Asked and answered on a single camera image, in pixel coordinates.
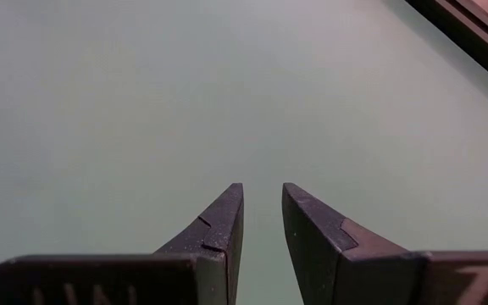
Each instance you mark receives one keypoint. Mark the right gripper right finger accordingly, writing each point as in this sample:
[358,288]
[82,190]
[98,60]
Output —
[345,271]

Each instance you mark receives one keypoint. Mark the black aluminium table frame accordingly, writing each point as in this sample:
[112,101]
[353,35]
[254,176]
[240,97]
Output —
[473,38]

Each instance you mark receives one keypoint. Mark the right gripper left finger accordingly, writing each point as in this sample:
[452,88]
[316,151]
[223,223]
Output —
[193,275]

